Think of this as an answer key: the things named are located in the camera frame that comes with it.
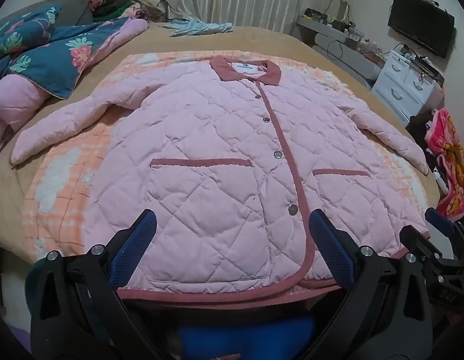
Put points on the cluttered grey desk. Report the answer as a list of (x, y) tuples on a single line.
[(352, 56)]

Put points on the light blue garment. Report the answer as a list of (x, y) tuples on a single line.
[(198, 27)]

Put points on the white drawer cabinet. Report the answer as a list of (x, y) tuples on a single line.
[(400, 82)]

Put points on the grey pillow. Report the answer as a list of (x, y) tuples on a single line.
[(72, 9)]

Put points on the blue floral quilt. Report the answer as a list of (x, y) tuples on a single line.
[(48, 63)]

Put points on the black flat television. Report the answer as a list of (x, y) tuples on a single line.
[(419, 24)]

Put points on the tan bedspread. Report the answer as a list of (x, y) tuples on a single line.
[(254, 39)]

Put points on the dark cloth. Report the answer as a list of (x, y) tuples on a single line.
[(419, 129)]

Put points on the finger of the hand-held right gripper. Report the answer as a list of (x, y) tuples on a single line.
[(438, 219), (414, 238)]

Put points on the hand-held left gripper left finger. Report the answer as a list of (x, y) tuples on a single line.
[(138, 242)]

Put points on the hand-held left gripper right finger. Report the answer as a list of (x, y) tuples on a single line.
[(329, 249)]

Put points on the pile of folded clothes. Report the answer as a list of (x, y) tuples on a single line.
[(119, 5)]

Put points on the grey shelf with clutter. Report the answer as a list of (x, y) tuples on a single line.
[(352, 33)]

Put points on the pink cartoon printed towel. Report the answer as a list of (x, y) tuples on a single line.
[(451, 157)]

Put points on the orange checked blanket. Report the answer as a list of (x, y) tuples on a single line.
[(66, 180)]

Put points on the pink quilted jacket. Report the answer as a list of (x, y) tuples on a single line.
[(201, 138)]

